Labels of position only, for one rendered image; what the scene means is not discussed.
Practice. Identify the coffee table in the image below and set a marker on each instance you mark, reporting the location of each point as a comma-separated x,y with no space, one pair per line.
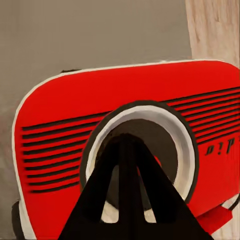
39,39

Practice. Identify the radio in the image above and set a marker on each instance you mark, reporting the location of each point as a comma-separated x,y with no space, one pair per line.
186,111

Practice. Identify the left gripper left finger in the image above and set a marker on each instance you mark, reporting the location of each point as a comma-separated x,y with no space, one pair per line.
84,221

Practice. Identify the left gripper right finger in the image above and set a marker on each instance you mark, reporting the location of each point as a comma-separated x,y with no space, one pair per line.
174,219

